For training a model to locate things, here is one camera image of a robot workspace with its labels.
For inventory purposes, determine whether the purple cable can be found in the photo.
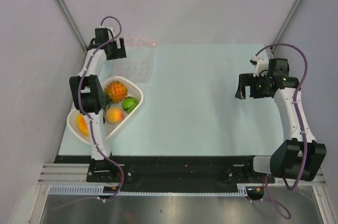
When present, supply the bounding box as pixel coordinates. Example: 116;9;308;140
51;16;125;209
253;43;308;220

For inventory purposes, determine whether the toy orange mango slice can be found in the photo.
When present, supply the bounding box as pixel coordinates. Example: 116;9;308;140
76;114;89;136

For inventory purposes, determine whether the aluminium frame post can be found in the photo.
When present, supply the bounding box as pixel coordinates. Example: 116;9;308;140
273;0;303;43
54;0;87;51

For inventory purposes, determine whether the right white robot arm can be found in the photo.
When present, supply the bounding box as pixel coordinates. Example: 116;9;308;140
235;57;326;182

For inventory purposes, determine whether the green toy watermelon ball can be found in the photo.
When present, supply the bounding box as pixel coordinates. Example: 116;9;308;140
122;96;139;113

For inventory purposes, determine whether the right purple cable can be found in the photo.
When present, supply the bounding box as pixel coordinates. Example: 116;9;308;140
253;43;308;220

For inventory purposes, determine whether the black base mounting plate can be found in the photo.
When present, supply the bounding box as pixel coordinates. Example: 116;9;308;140
54;155;275;200

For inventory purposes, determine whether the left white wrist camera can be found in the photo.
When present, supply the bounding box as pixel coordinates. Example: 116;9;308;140
99;25;114;32

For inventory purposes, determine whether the left aluminium frame post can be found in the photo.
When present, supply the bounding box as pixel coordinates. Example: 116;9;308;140
54;0;87;51

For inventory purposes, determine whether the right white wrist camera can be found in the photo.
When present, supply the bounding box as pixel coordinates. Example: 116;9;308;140
250;55;269;77

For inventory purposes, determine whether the right aluminium frame post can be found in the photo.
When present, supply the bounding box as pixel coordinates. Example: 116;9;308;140
273;0;303;43

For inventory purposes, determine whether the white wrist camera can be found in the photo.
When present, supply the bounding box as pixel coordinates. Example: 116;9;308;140
250;55;269;77
99;25;114;32

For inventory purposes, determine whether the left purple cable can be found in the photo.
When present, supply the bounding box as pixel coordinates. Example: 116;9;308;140
51;16;125;209

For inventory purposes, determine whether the clear zip top bag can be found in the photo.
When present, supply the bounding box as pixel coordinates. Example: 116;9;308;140
112;39;156;83

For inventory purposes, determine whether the white slotted cable duct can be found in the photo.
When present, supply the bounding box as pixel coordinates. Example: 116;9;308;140
48;185;248;197

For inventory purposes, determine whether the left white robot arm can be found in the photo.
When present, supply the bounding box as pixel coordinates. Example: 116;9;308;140
69;26;126;183

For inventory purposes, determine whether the orange toy pineapple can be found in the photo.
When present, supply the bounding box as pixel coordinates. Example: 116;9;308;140
105;81;128;109

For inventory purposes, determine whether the white perforated plastic basket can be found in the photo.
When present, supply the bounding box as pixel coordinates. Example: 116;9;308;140
67;76;144;145

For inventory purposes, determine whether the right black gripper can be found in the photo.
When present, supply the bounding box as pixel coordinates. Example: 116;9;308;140
235;73;271;99

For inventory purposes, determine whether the toy peach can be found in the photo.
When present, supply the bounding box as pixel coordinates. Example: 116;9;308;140
105;107;124;124

